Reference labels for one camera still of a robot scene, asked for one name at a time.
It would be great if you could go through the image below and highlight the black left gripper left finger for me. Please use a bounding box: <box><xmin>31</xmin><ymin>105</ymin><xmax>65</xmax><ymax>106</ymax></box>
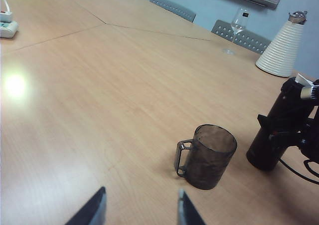
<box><xmin>65</xmin><ymin>186</ymin><xmax>107</xmax><ymax>225</ymax></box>

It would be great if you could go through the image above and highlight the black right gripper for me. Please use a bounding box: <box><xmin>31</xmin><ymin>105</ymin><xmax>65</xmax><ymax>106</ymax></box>
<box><xmin>257</xmin><ymin>102</ymin><xmax>319</xmax><ymax>164</ymax></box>

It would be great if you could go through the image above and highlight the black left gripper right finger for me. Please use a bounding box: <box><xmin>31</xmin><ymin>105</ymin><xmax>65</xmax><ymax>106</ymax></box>
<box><xmin>177</xmin><ymin>189</ymin><xmax>206</xmax><ymax>225</ymax></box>

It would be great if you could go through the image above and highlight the black thermos cup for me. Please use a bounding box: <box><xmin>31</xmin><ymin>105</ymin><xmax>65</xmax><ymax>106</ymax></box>
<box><xmin>246</xmin><ymin>74</ymin><xmax>316</xmax><ymax>171</ymax></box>

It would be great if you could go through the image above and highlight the translucent grey textured mug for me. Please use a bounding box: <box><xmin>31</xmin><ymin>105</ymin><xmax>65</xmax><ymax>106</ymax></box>
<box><xmin>173</xmin><ymin>124</ymin><xmax>238</xmax><ymax>190</ymax></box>

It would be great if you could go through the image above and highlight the white ribbed cone carafe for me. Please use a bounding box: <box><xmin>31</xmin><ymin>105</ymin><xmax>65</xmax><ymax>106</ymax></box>
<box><xmin>256</xmin><ymin>9</ymin><xmax>309</xmax><ymax>78</ymax></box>

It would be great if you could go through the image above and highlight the clear wine glass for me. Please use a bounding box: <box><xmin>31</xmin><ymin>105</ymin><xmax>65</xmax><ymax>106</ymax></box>
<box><xmin>222</xmin><ymin>6</ymin><xmax>250</xmax><ymax>55</ymax></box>

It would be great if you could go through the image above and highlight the long white power strip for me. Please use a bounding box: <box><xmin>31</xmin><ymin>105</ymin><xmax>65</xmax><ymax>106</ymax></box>
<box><xmin>0</xmin><ymin>20</ymin><xmax>19</xmax><ymax>38</ymax></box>

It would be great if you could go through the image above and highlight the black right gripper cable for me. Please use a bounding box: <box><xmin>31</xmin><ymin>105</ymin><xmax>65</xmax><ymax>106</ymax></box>
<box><xmin>278</xmin><ymin>157</ymin><xmax>319</xmax><ymax>185</ymax></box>

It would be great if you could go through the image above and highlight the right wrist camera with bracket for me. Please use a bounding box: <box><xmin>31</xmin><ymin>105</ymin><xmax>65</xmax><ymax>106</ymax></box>
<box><xmin>300</xmin><ymin>79</ymin><xmax>319</xmax><ymax>100</ymax></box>

